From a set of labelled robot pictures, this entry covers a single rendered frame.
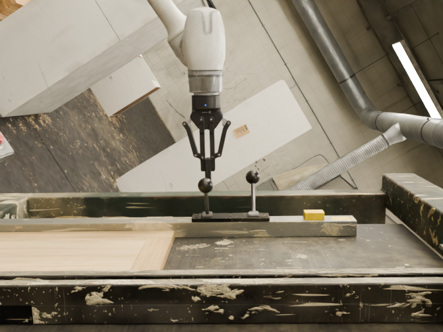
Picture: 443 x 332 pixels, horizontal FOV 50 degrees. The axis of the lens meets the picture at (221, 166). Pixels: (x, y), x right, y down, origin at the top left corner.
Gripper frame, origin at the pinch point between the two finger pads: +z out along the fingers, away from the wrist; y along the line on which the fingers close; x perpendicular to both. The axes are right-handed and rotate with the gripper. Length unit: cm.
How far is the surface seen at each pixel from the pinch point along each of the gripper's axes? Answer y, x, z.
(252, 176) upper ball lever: -11.6, 1.1, 1.4
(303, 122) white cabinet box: -76, -357, 23
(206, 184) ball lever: -0.1, 11.1, 0.9
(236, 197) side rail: -7.4, -17.0, 11.6
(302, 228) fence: -24.2, 7.0, 13.7
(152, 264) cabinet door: 10.4, 29.3, 13.9
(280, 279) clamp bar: -14, 49, 9
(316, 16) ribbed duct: -152, -736, -126
